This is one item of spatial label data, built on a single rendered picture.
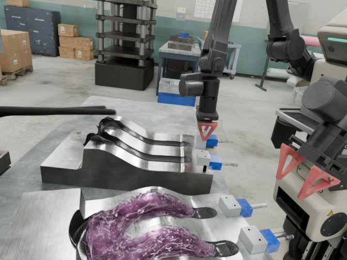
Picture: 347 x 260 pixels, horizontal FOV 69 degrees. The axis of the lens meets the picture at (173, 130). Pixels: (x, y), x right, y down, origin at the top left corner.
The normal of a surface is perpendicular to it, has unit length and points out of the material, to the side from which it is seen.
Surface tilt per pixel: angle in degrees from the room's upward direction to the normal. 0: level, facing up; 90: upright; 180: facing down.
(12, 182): 0
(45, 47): 90
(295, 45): 82
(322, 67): 98
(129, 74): 90
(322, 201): 8
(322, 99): 64
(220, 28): 76
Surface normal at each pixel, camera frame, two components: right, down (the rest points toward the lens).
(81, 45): -0.07, 0.34
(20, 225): 0.11, -0.91
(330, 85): -0.81, -0.39
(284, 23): 0.27, 0.14
